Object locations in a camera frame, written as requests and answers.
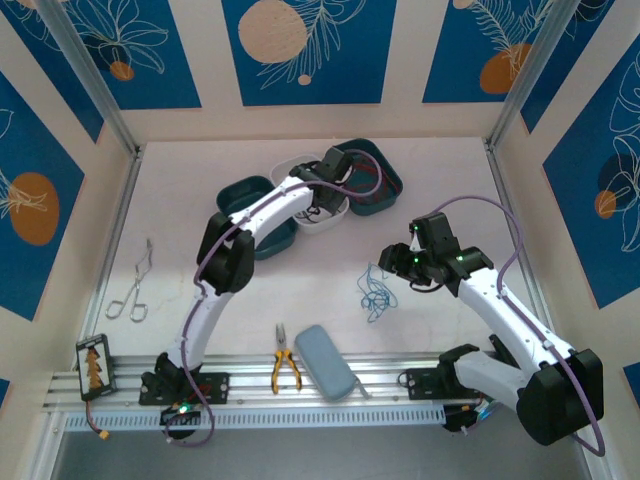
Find blue cable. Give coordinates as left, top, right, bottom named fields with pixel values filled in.
left=355, top=262, right=389, bottom=301
left=360, top=284, right=400, bottom=325

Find dark green plastic bin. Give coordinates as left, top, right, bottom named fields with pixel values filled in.
left=215, top=174, right=300, bottom=262
left=329, top=138, right=404, bottom=218

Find white plastic bin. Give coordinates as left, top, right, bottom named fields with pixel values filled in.
left=268, top=153, right=350, bottom=235

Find grey blue zip case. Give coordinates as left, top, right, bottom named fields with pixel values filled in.
left=293, top=323, right=372, bottom=404

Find black controller board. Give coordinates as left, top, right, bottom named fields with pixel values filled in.
left=159, top=402, right=204, bottom=427
left=442, top=402, right=496, bottom=436

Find metal scissor tongs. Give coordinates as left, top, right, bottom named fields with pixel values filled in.
left=104, top=238, right=154, bottom=324

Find black orange charger board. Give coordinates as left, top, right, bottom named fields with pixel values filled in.
left=74, top=333, right=119, bottom=401

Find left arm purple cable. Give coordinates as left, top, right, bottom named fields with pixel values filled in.
left=163, top=148, right=386, bottom=448

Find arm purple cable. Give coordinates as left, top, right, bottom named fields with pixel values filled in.
left=163, top=148, right=386, bottom=448
left=432, top=196, right=606, bottom=457

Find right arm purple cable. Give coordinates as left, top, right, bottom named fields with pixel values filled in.
left=432, top=196, right=606, bottom=457

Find aluminium table edge rail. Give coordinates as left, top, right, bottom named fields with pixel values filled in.
left=483, top=139, right=556, bottom=341
left=92, top=147, right=145, bottom=354

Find blue floral wall panel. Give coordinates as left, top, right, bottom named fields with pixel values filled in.
left=64, top=0, right=203, bottom=111
left=221, top=0, right=398, bottom=107
left=0, top=9, right=105, bottom=145
left=0, top=72, right=86, bottom=322
left=542, top=47, right=640, bottom=310
left=519, top=0, right=640, bottom=134
left=422, top=0, right=569, bottom=105

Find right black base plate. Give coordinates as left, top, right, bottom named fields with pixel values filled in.
left=404, top=367, right=451, bottom=401

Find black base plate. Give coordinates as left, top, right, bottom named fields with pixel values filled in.
left=138, top=372, right=231, bottom=407
left=404, top=367, right=451, bottom=401

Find yellow handled pliers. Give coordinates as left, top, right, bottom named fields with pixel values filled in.
left=271, top=322, right=304, bottom=396

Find aluminium mounting rail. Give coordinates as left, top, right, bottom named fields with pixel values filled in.
left=42, top=352, right=526, bottom=415

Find white slotted cable duct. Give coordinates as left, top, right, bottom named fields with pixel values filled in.
left=64, top=403, right=447, bottom=432

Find aluminium frame post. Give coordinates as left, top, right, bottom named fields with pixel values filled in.
left=37, top=0, right=144, bottom=156
left=483, top=0, right=581, bottom=151

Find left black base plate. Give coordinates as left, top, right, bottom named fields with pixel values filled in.
left=138, top=372, right=231, bottom=407

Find wire with yellow connector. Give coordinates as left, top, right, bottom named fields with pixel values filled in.
left=85, top=398, right=114, bottom=445

